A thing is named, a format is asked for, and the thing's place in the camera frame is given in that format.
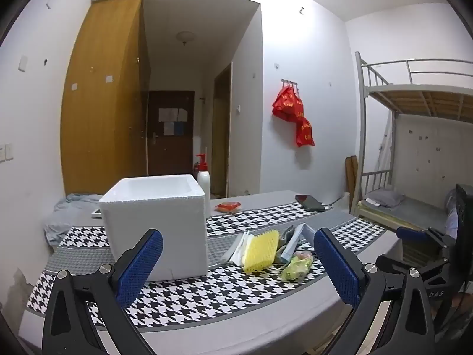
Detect dark brown door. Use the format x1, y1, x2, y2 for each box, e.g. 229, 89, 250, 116
147, 90, 196, 178

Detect wooden side doorway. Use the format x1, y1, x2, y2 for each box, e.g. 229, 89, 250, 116
212, 62, 234, 198

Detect metal bunk bed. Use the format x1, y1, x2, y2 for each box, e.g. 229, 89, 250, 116
354, 52, 473, 232

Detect houndstooth tablecloth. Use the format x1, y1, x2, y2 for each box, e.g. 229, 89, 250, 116
18, 189, 404, 355

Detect green plastic bag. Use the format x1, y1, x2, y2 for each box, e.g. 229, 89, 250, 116
279, 251, 315, 282

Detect wooden boards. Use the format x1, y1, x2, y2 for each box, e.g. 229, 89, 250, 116
345, 155, 359, 214

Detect yellow sponge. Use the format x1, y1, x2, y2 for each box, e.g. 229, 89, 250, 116
243, 229, 280, 273

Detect white paper door notice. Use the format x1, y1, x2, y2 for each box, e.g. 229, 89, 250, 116
159, 107, 188, 122

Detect ceiling lamp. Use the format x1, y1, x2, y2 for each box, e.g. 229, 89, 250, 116
176, 31, 199, 46

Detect black smartphone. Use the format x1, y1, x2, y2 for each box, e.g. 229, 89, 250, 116
295, 194, 325, 213

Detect white lotion pump bottle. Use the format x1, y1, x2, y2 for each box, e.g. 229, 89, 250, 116
195, 154, 211, 201

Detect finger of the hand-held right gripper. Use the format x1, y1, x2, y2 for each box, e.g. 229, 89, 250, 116
376, 253, 446, 291
395, 226, 458, 253

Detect white foam sheets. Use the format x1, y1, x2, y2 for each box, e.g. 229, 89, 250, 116
221, 231, 255, 266

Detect grey pillow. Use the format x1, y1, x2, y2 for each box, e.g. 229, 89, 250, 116
364, 188, 406, 208

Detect white foam box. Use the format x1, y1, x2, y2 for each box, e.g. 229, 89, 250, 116
98, 174, 211, 282

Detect red snack packet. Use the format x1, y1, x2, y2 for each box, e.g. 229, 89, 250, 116
215, 201, 242, 214

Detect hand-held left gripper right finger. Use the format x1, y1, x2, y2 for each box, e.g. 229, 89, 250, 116
313, 228, 434, 355

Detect wooden wardrobe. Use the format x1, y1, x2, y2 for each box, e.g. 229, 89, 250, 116
61, 0, 152, 196

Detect red plastic bags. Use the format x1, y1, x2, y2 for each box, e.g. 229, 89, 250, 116
272, 84, 316, 148

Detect grey sock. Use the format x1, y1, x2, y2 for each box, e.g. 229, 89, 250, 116
277, 224, 307, 263

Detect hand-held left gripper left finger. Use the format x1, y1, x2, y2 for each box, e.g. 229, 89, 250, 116
42, 228, 164, 355

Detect grey clothing pile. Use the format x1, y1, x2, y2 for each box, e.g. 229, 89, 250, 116
44, 193, 106, 247

